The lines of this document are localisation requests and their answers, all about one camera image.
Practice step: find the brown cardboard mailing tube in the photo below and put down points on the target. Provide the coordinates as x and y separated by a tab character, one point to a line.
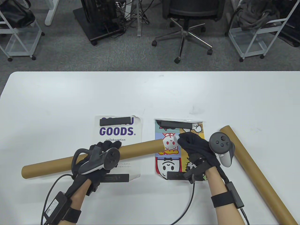
140	148
257	178

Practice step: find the grey bag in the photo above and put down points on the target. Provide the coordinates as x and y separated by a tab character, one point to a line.
255	14

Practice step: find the black equipment base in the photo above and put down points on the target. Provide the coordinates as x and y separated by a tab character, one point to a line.
291	28

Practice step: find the white plastic tube cap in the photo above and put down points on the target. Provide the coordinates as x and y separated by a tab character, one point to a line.
176	138

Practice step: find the person's right forearm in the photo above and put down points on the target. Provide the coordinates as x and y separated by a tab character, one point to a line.
218	185

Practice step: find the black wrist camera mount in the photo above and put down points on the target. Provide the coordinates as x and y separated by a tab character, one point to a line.
194	172
93	187

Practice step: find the black wrist sensor box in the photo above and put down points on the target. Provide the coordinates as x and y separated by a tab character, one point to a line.
57	206
234	194

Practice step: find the person's left forearm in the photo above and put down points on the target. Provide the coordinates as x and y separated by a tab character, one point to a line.
78	199

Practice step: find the clear acrylic post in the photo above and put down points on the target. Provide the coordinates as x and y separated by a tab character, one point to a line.
139	28

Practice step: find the colourful cartoon poster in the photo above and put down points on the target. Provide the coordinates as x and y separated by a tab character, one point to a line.
167	164

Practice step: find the black office chair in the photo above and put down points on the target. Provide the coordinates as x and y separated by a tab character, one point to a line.
192	9

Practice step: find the person's left hand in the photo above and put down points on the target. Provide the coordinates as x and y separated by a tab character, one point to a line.
105	145

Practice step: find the white poster purple lettering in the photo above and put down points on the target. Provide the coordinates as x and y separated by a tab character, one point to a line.
137	133

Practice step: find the grey handheld controller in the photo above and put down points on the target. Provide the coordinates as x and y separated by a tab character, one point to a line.
219	141
112	159

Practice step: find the white desk leg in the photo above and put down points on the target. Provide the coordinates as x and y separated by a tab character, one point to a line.
49	18

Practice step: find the black rolling equipment cart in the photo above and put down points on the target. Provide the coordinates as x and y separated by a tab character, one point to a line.
98	16

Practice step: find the person's right hand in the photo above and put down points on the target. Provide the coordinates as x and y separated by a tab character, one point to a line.
192	143

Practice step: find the black bag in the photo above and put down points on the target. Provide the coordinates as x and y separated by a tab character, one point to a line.
16	14

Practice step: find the black rectangular bar weight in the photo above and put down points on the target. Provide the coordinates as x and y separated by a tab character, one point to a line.
174	175
173	124
119	178
114	121

